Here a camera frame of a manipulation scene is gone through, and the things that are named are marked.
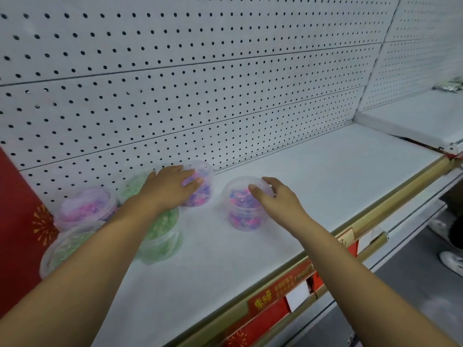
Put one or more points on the person's right hand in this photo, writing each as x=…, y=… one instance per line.
x=280, y=204

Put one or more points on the person's left hand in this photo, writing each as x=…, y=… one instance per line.
x=166, y=187

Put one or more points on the person's left middle finger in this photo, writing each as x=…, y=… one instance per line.
x=188, y=171

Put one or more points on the person's left thumb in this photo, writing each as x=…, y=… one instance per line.
x=188, y=199

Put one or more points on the person's right thumb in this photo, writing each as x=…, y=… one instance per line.
x=255, y=192

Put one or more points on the clear tub of purple beads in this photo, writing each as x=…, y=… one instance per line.
x=86, y=207
x=204, y=191
x=242, y=213

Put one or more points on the person's right forearm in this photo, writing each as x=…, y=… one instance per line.
x=354, y=285

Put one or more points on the person's left forearm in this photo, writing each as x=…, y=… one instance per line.
x=72, y=278

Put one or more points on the clear tub of green beads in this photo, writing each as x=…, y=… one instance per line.
x=130, y=186
x=65, y=249
x=164, y=238

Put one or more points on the white metal shelf board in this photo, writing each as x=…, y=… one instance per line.
x=416, y=119
x=289, y=169

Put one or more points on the white pegboard back panel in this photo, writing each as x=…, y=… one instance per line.
x=181, y=75
x=416, y=50

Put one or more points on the white price tag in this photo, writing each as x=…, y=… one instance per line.
x=298, y=297

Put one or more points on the red shelf label strip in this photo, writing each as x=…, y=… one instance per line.
x=269, y=314

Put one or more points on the red panel with firework print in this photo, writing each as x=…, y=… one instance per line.
x=21, y=216

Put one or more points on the pile of small packets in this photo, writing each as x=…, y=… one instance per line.
x=448, y=85

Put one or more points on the gold shelf edge rail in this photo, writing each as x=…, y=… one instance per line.
x=398, y=193

